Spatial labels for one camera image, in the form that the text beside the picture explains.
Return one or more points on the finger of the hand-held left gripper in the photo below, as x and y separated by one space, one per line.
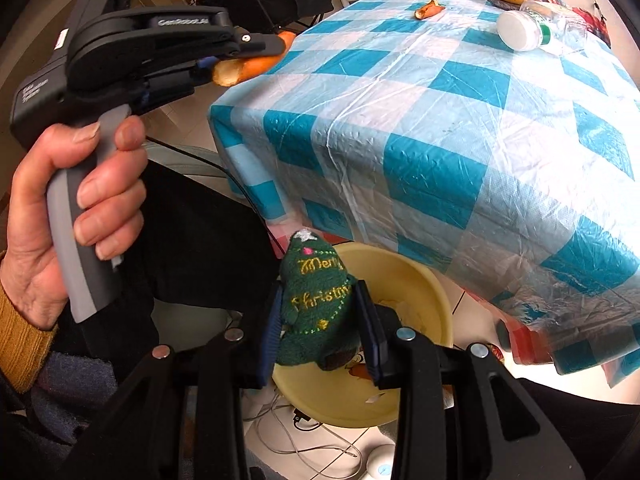
255 42
170 82

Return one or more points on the green knitted tree ornament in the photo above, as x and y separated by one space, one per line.
315 300

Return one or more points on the person's left forearm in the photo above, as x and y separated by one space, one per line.
25 340

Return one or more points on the clear plastic bottle white cap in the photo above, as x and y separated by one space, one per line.
522 30

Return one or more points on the person's left hand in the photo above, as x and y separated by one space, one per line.
27 240

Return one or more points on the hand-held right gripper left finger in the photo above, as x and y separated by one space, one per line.
270 340

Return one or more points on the dark blue fleece clothing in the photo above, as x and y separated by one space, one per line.
65 410

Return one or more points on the yellow plastic bin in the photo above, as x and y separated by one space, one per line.
330 405

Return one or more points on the grey seat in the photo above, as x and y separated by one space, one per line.
190 160

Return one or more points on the ribbed glass bowl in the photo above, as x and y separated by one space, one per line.
492 2

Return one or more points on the red patterned cloth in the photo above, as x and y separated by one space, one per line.
530 345

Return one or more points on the long orange peel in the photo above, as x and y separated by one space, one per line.
255 67

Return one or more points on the curled orange peel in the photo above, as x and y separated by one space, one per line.
429 10

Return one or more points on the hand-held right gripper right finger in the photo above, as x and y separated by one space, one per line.
375 345

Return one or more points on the white round device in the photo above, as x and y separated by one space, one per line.
382 465

